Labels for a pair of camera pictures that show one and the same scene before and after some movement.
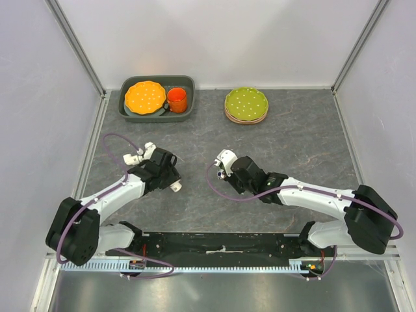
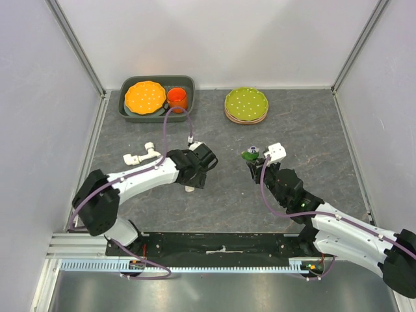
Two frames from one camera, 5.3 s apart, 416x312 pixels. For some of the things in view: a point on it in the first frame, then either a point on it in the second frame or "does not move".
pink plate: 246,121 does not move
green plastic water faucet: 221,175 -> 251,154
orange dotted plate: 145,97 does not move
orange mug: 177,100 does not move
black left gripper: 173,176 -> 199,182
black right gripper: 231,179 -> 256,168
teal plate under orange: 156,113 does not move
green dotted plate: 246,103 does not move
